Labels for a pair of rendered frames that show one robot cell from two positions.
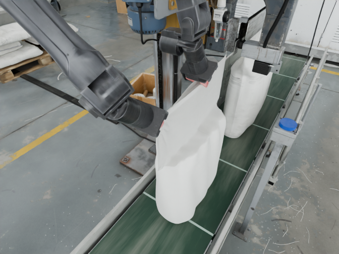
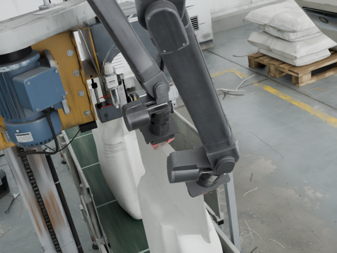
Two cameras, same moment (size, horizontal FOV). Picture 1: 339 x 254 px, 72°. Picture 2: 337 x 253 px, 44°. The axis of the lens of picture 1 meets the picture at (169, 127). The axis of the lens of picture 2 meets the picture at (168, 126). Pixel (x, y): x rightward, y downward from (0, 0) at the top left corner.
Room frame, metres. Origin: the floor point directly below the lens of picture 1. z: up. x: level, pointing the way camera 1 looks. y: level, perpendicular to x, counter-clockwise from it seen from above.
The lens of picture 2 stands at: (-0.01, 0.73, 1.60)
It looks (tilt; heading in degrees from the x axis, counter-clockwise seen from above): 27 degrees down; 308
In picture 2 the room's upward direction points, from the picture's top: 10 degrees counter-clockwise
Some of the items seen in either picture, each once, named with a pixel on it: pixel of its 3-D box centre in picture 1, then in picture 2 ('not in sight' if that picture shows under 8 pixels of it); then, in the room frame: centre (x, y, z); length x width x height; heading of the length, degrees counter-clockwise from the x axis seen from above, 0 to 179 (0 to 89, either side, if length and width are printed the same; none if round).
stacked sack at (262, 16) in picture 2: not in sight; (281, 11); (1.52, -3.38, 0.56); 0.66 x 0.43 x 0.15; 53
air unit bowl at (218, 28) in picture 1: (218, 30); (114, 96); (0.90, -0.18, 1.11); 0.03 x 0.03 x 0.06
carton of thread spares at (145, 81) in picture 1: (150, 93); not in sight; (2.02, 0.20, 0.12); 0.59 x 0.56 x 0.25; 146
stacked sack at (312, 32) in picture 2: not in sight; (291, 26); (1.37, -3.24, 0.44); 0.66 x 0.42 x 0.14; 140
